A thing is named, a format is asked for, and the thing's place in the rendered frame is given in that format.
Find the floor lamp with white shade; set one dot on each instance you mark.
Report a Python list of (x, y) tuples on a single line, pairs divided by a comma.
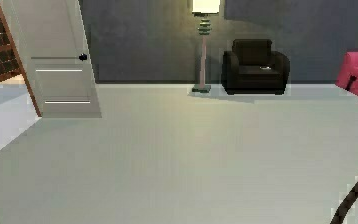
[(204, 50)]

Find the black armchair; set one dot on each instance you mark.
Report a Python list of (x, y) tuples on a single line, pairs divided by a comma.
[(255, 66)]

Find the small grey remote control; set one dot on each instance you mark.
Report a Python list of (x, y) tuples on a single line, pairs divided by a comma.
[(265, 68)]

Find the pale grey room door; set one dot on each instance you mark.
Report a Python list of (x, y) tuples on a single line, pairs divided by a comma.
[(60, 40)]

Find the pink sofa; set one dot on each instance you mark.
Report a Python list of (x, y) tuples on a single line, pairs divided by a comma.
[(357, 73)]

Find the brown lattice shelf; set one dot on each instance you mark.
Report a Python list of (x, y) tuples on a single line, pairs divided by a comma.
[(0, 43)]

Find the dark brown curved chair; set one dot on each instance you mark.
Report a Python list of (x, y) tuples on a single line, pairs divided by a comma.
[(352, 196)]

